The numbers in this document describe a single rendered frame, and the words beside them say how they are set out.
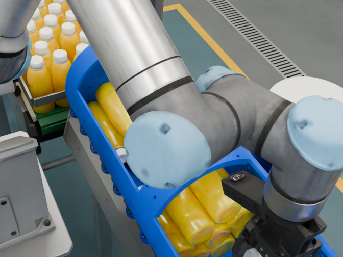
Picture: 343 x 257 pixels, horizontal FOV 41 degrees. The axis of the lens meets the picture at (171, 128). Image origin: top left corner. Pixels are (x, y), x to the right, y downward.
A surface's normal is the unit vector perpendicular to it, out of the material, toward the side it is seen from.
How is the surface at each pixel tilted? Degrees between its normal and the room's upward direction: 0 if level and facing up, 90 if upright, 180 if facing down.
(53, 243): 0
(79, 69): 49
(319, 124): 1
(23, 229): 90
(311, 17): 0
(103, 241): 90
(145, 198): 65
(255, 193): 32
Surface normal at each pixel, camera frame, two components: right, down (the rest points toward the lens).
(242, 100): 0.56, -0.57
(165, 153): -0.56, 0.28
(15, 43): 0.86, 0.14
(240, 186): -0.22, -0.92
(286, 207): -0.53, 0.58
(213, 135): 0.77, -0.17
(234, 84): 0.12, -0.91
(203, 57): 0.07, -0.69
